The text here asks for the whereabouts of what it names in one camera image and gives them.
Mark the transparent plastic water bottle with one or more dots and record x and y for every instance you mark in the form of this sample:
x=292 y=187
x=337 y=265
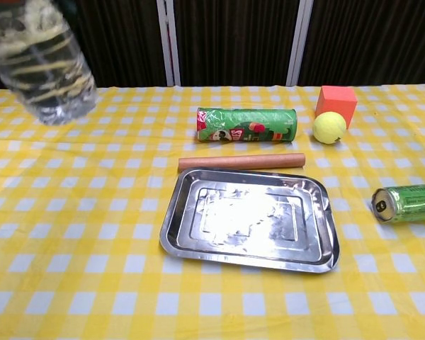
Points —
x=46 y=63

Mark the rectangular metal tray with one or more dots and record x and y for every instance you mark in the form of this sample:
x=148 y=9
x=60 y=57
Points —
x=248 y=219

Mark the brown wooden rolling stick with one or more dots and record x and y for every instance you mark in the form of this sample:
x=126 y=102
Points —
x=241 y=162

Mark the green chips tube can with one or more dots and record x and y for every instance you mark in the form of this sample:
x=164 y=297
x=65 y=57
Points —
x=255 y=122

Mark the yellow tennis ball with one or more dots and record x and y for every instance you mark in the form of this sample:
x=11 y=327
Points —
x=328 y=128

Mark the orange foam cube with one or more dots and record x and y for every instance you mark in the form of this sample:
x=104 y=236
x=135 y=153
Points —
x=334 y=99

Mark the yellow white checkered tablecloth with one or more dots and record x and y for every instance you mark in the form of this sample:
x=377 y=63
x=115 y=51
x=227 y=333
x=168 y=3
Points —
x=92 y=283

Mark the green drink can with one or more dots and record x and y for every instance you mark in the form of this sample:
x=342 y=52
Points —
x=411 y=203

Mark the white metal frame post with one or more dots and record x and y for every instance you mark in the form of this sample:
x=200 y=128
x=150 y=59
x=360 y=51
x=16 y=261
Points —
x=299 y=42
x=168 y=42

